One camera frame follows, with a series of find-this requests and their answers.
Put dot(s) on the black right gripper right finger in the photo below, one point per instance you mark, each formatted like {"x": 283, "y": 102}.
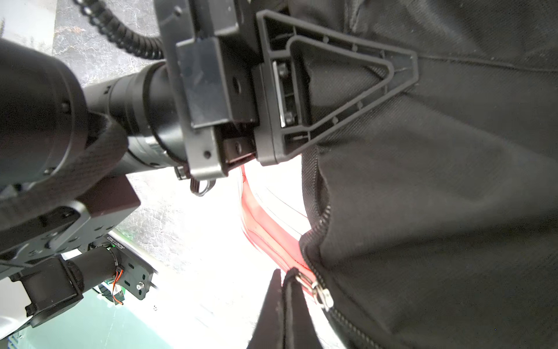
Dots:
{"x": 298, "y": 329}

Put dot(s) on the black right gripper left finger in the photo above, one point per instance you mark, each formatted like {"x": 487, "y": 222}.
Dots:
{"x": 268, "y": 332}

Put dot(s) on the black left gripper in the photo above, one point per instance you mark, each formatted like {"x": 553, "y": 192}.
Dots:
{"x": 309, "y": 81}

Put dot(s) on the black fabric backpack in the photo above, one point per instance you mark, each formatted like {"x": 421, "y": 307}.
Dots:
{"x": 435, "y": 214}

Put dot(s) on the pink school backpack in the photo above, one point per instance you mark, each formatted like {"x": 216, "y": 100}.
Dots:
{"x": 265, "y": 233}

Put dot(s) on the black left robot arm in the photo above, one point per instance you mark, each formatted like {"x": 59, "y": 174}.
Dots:
{"x": 66, "y": 152}

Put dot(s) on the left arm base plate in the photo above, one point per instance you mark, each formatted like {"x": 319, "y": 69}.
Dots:
{"x": 133, "y": 275}

